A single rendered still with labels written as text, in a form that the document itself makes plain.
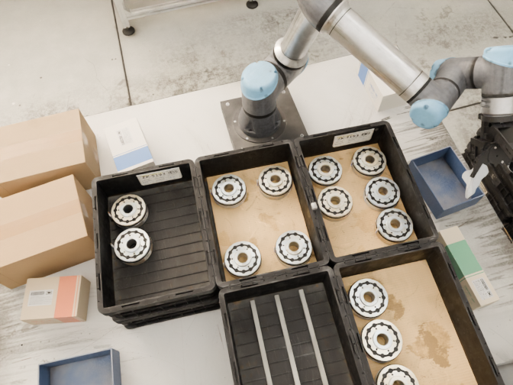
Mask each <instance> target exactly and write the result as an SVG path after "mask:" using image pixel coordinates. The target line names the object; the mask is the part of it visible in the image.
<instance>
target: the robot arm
mask: <svg viewBox="0 0 513 385"><path fill-rule="evenodd" d="M297 2H298V6H299V9H298V11H297V13H296V15H295V17H294V19H293V21H292V23H291V25H290V27H289V29H288V30H287V32H286V35H285V36H284V37H282V38H280V39H279V40H277V42H276V44H275V46H274V48H273V50H272V52H271V54H270V55H269V56H268V57H267V58H266V59H265V60H264V61H258V63H256V62H254V63H251V64H250V65H248V66H247V67H246V68H245V69H244V71H243V73H242V76H241V81H240V88H241V94H242V108H241V110H240V113H239V116H238V124H239V127H240V129H241V130H242V132H243V133H245V134H246V135H248V136H250V137H252V138H267V137H269V136H271V135H273V134H275V133H276V132H277V131H278V130H279V127H280V125H281V116H280V113H279V110H278V108H277V106H276V99H277V97H278V95H279V94H280V93H281V92H282V91H283V90H284V89H285V88H286V87H287V86H288V85H289V84H290V83H291V82H292V81H293V80H294V79H295V78H296V77H297V76H299V75H300V74H301V73H302V72H303V71H304V70H305V68H306V66H307V65H308V50H309V48H310V47H311V45H312V44H313V42H314V41H315V38H316V37H317V36H318V34H319V32H320V33H321V34H329V35H330V36H331V37H332V38H334V39H335V40H336V42H338V43H339V44H340V45H341V46H342V47H344V48H345V49H346V50H347V51H348V52H349V53H351V54H352V55H353V56H354V57H355V58H357V59H358V60H359V61H360V62H361V63H362V64H363V65H364V66H365V67H366V68H367V69H369V70H370V71H371V72H372V73H373V74H375V75H376V76H377V77H378V78H379V79H381V80H382V81H383V82H384V83H385V84H386V85H387V86H388V87H389V88H390V89H392V90H393V91H394V92H395V93H396V94H397V95H399V96H400V97H401V98H402V99H403V100H405V101H406V102H407V103H408V104H409V105H410V106H411V109H410V112H409V115H410V118H411V119H412V121H413V123H414V124H416V125H417V126H418V127H420V128H425V129H432V128H435V127H437V126H438V125H439V124H440V123H441V122H442V121H443V119H444V118H446V117H447V116H448V114H449V111H450V110H451V109H452V107H453V105H454V104H455V103H456V101H457V100H458V98H459V97H460V96H461V95H462V93H463V92H464V90H465V89H482V92H481V93H482V95H481V96H482V98H481V103H480V105H481V113H479V114H478V119H480V120H481V135H477V137H471V138H470V152H469V158H472V159H474V160H475V161H474V164H473V168H472V169H471V170H467V171H465V172H464V173H463V175H462V178H463V180H464V182H465V183H466V198H467V199H468V198H469V197H471V196H472V195H474V194H475V191H476V188H477V187H478V186H479V185H480V182H481V180H482V178H484V177H485V176H486V175H487V174H488V173H489V170H488V167H487V166H486V165H487V164H488V162H489V163H491V165H492V166H493V167H496V166H497V165H498V164H501V163H503V164H505V165H508V164H509V165H508V166H507V167H508V168H509V170H510V171H511V172H513V125H512V123H511V122H507V121H513V45H505V46H496V47H487V48H486V49H484V53H483V55H482V56H480V57H457V58H456V57H449V58H447V59H439V60H436V61H435V62H434V63H433V65H432V67H431V70H430V76H428V75H427V74H426V73H425V72H424V71H423V70H421V69H420V68H419V67H418V66H417V65H415V64H414V63H413V62H412V61H411V60H410V59H408V58H407V57H406V55H404V54H403V53H402V52H401V51H400V50H399V49H397V48H396V47H395V46H394V45H393V44H391V43H390V42H389V41H388V40H387V39H386V38H384V37H383V36H382V35H381V34H380V33H379V32H378V31H377V30H376V29H375V28H374V27H372V26H371V25H370V24H369V23H368V22H367V21H365V20H364V19H363V18H362V17H361V16H359V15H358V14H357V13H356V12H355V11H354V10H353V9H352V8H351V7H350V6H349V0H297ZM472 144H474V145H475V148H474V154H472Z"/></svg>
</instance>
